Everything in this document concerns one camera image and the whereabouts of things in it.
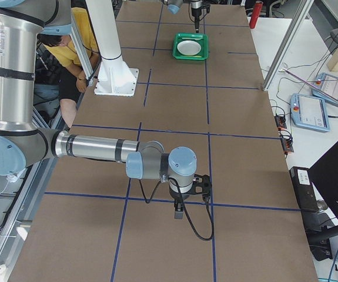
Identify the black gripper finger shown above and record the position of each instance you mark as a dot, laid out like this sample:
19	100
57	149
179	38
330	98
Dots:
196	26
179	209

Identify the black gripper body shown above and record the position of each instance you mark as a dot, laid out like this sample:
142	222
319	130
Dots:
196	9
177	196

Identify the white plastic fork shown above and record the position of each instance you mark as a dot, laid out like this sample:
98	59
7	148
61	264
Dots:
191	39

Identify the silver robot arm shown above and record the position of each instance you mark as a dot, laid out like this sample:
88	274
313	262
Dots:
175	5
23	144

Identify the green plastic tray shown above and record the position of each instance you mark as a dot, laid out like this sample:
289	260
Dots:
204	44

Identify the white plate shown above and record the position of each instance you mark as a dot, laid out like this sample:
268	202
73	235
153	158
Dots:
188	48

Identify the yellow plastic spoon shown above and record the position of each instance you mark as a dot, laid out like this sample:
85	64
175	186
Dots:
189	57

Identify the red bottle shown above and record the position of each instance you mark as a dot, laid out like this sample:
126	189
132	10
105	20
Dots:
255	14

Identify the black computer box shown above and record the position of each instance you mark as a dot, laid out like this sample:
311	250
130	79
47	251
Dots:
303	189

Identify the orange black electronics board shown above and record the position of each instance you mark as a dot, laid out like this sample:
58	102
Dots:
280	121

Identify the person in yellow shirt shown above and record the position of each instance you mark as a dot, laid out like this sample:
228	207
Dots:
72	79

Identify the near blue teach pendant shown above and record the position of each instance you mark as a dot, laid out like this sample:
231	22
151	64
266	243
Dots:
309	112

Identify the blue teach pendant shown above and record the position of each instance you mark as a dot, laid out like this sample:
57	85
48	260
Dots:
309	112
328	84

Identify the far blue teach pendant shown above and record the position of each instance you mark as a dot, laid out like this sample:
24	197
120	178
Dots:
328	84

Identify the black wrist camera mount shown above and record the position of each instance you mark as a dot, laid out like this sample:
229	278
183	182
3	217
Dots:
202	184

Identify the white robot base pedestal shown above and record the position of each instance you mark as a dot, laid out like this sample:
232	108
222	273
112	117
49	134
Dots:
115	77

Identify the aluminium frame post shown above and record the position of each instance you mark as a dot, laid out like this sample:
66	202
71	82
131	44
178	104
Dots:
294	26

